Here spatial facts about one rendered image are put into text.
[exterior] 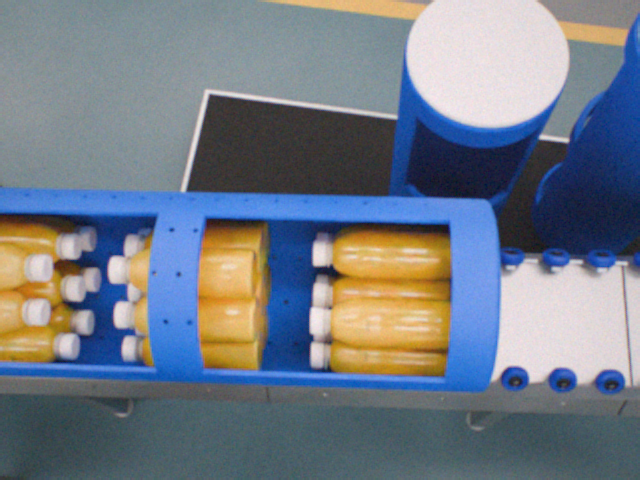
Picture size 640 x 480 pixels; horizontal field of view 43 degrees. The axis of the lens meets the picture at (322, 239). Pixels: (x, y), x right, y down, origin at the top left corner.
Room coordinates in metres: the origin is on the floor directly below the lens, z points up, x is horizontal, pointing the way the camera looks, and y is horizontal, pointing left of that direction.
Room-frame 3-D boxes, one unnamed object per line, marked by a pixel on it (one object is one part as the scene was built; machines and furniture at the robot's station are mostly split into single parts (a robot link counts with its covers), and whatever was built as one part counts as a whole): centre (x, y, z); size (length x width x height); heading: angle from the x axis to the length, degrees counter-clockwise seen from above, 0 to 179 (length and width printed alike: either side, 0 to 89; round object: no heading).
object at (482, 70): (0.70, -0.32, 1.03); 0.28 x 0.28 x 0.01
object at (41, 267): (0.37, 0.41, 1.16); 0.04 x 0.02 x 0.04; 171
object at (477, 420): (0.18, -0.36, 0.31); 0.06 x 0.06 x 0.63; 81
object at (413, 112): (0.70, -0.32, 0.59); 0.28 x 0.28 x 0.88
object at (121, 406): (0.33, 0.61, 0.31); 0.06 x 0.06 x 0.63; 81
